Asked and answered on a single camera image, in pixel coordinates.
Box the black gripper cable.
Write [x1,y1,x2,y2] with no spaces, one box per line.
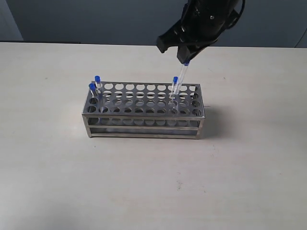
[223,0,247,31]

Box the stainless steel test tube rack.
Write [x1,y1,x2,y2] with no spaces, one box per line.
[82,81,205,139]

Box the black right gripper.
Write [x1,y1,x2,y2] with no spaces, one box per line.
[156,0,240,64]

